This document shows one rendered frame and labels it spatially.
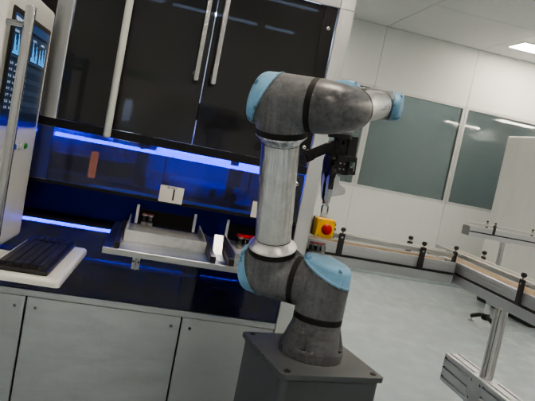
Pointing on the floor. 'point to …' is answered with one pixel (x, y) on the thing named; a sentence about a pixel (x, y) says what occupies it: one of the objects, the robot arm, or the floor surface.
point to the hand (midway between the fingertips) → (324, 200)
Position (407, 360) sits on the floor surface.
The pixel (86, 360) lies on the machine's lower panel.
